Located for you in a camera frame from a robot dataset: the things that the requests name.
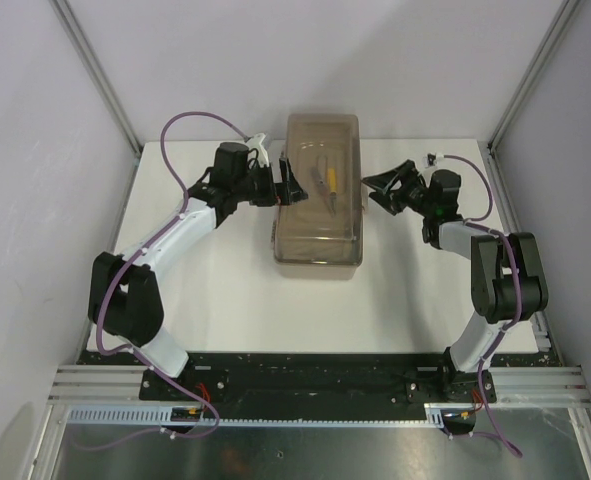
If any blue red handled screwdriver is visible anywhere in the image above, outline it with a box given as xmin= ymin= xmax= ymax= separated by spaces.
xmin=309 ymin=162 xmax=331 ymax=213

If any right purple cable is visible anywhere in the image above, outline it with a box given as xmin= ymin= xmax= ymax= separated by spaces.
xmin=439 ymin=153 xmax=523 ymax=459

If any aluminium frame post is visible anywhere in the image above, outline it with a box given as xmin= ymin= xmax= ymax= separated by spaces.
xmin=49 ymin=0 xmax=143 ymax=158
xmin=487 ymin=0 xmax=585 ymax=152

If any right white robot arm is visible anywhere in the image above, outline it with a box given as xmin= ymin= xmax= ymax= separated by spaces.
xmin=362 ymin=160 xmax=549 ymax=401

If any left aluminium frame post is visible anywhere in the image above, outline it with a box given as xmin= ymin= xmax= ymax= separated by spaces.
xmin=49 ymin=0 xmax=143 ymax=158

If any white slotted cable duct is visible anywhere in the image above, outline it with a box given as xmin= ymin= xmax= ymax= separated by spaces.
xmin=68 ymin=405 xmax=474 ymax=428

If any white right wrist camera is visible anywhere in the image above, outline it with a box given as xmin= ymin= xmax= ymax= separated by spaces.
xmin=423 ymin=152 xmax=445 ymax=168

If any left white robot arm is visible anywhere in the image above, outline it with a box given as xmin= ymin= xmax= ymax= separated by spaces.
xmin=88 ymin=134 xmax=308 ymax=400

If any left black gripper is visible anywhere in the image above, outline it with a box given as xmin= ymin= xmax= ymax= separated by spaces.
xmin=234 ymin=160 xmax=307 ymax=208

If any right aluminium frame post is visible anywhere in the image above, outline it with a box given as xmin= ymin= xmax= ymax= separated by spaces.
xmin=487 ymin=0 xmax=585 ymax=152

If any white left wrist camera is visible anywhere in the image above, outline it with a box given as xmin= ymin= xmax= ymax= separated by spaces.
xmin=245 ymin=133 xmax=270 ymax=168

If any beige plastic tool box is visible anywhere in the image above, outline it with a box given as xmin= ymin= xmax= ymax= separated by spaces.
xmin=273 ymin=114 xmax=364 ymax=281

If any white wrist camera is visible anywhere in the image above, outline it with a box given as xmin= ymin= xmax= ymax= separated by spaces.
xmin=423 ymin=152 xmax=445 ymax=168
xmin=245 ymin=133 xmax=270 ymax=168

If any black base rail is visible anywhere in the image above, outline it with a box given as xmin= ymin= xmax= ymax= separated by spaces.
xmin=139 ymin=353 xmax=497 ymax=423

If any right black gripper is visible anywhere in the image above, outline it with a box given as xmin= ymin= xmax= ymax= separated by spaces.
xmin=361 ymin=160 xmax=434 ymax=217

